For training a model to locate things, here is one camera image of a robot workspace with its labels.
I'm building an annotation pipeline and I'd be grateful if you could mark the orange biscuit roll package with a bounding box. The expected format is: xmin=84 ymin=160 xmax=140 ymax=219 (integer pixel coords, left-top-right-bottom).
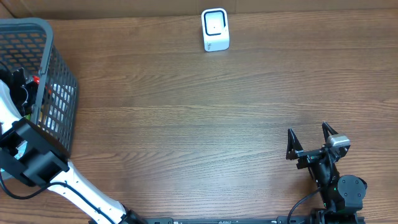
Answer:
xmin=32 ymin=75 xmax=52 ymax=95

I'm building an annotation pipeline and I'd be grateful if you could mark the grey plastic shopping basket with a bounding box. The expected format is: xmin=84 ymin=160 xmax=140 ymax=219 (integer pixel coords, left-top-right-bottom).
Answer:
xmin=1 ymin=18 xmax=79 ymax=155

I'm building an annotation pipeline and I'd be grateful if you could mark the white barcode scanner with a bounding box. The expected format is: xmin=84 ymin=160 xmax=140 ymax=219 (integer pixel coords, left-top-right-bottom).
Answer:
xmin=201 ymin=7 xmax=230 ymax=52

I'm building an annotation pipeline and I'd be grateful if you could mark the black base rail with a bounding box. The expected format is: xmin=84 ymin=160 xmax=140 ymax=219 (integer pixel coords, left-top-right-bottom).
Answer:
xmin=143 ymin=215 xmax=366 ymax=224

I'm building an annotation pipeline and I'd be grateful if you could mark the white cosmetic tube gold cap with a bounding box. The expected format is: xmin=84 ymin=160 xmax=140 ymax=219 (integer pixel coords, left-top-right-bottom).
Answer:
xmin=39 ymin=83 xmax=75 ymax=139

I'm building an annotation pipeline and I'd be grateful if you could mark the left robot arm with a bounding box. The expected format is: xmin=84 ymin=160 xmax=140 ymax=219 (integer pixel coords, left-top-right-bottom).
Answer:
xmin=1 ymin=67 xmax=144 ymax=223

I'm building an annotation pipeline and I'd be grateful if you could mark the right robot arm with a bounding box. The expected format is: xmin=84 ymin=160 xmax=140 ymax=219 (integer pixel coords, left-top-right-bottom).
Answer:
xmin=279 ymin=122 xmax=368 ymax=223

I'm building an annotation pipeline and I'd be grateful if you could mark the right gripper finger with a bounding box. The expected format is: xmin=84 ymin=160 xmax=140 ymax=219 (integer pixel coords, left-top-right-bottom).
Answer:
xmin=286 ymin=128 xmax=303 ymax=160
xmin=322 ymin=121 xmax=338 ymax=142

